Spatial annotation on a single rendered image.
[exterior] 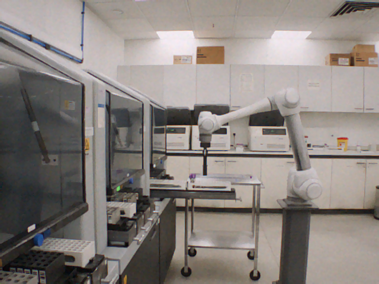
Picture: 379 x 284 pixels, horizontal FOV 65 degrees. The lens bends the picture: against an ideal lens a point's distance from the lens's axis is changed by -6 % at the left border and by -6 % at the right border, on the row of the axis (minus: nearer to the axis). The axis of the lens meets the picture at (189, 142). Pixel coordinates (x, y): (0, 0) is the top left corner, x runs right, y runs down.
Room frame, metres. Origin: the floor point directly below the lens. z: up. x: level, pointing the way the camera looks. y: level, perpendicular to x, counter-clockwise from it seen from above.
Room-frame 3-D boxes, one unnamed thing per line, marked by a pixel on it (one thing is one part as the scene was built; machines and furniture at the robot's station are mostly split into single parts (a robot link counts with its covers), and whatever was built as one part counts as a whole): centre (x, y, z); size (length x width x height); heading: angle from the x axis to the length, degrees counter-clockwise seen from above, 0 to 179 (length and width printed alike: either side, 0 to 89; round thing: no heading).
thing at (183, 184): (2.23, 0.17, 0.83); 0.30 x 0.10 x 0.06; 85
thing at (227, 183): (2.20, -0.14, 0.83); 0.30 x 0.10 x 0.06; 85
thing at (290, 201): (2.26, -0.80, 0.73); 0.22 x 0.18 x 0.06; 175
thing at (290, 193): (2.23, -0.80, 0.87); 0.18 x 0.16 x 0.22; 0
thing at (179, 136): (4.85, 0.25, 1.22); 0.62 x 0.56 x 0.64; 173
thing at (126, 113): (1.63, 0.55, 1.28); 0.61 x 0.51 x 0.63; 175
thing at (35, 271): (0.83, 0.41, 0.85); 0.12 x 0.02 x 0.06; 175
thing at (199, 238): (2.67, -0.30, 0.41); 0.67 x 0.46 x 0.82; 83
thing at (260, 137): (4.72, -1.18, 1.25); 0.62 x 0.56 x 0.69; 174
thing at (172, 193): (2.21, -0.01, 0.78); 0.73 x 0.14 x 0.09; 85
